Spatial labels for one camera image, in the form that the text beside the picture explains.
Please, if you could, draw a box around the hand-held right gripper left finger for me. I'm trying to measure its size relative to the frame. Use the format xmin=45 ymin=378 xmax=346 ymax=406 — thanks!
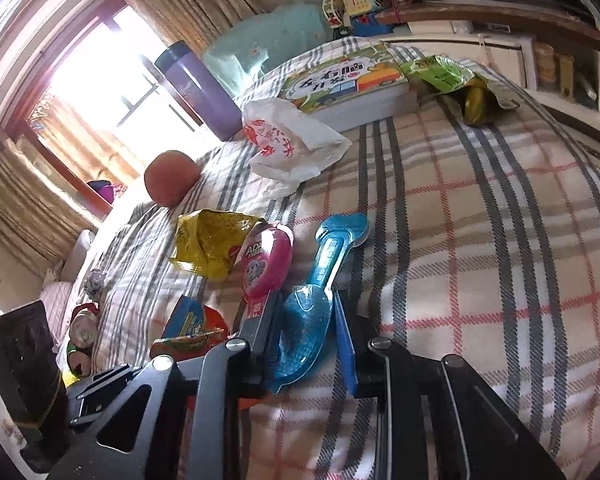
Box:
xmin=45 ymin=304 xmax=287 ymax=480

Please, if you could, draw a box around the purple thermos bottle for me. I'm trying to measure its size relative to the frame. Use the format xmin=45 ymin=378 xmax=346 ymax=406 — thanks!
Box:
xmin=154 ymin=40 xmax=245 ymax=142

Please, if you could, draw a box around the white plastic bag red print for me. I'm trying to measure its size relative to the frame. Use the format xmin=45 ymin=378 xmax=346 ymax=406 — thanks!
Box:
xmin=242 ymin=97 xmax=353 ymax=196

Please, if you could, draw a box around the teal covered chair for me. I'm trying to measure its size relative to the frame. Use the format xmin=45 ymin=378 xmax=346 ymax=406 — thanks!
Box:
xmin=202 ymin=2 xmax=341 ymax=93

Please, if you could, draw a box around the crumpled foil wrapper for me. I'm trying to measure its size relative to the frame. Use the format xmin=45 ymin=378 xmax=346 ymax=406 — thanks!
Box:
xmin=82 ymin=269 xmax=106 ymax=293

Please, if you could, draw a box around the orange red fruit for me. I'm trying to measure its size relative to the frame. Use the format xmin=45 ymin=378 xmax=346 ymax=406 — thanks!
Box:
xmin=144 ymin=150 xmax=201 ymax=207

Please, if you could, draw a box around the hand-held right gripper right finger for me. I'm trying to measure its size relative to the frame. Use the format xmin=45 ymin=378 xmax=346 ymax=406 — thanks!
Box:
xmin=333 ymin=295 xmax=570 ymax=480

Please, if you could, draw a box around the yellow snack bag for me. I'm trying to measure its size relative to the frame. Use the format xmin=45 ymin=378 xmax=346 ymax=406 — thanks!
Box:
xmin=170 ymin=209 xmax=268 ymax=281

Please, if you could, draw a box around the magenta cloth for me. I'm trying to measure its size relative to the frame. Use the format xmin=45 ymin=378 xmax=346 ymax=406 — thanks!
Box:
xmin=87 ymin=179 xmax=127 ymax=206

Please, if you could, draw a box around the crushed green can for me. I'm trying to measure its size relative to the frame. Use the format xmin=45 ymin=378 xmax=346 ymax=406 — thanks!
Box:
xmin=65 ymin=344 xmax=95 ymax=377

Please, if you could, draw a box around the green snack bag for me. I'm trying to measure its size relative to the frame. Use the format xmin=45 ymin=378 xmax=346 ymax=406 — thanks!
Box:
xmin=400 ymin=54 xmax=521 ymax=127

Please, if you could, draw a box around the blue clear plastic blister pack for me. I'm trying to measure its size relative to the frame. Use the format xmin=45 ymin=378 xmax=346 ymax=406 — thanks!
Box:
xmin=269 ymin=212 xmax=370 ymax=395

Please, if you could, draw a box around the red blue snack bag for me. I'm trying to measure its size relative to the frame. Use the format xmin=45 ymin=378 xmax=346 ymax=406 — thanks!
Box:
xmin=150 ymin=295 xmax=231 ymax=361

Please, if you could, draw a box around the blue toy truck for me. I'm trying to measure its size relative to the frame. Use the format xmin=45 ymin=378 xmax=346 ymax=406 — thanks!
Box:
xmin=350 ymin=12 xmax=381 ymax=36

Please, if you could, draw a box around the white wooden television stand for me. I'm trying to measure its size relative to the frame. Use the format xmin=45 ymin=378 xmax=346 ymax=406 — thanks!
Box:
xmin=375 ymin=0 xmax=600 ymax=123

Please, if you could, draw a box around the yellow wheel toy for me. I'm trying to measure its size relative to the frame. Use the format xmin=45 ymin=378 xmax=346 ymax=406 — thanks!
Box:
xmin=322 ymin=0 xmax=346 ymax=28

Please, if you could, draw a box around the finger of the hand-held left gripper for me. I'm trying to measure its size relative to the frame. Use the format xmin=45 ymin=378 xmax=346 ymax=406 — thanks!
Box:
xmin=67 ymin=364 xmax=146 ymax=428

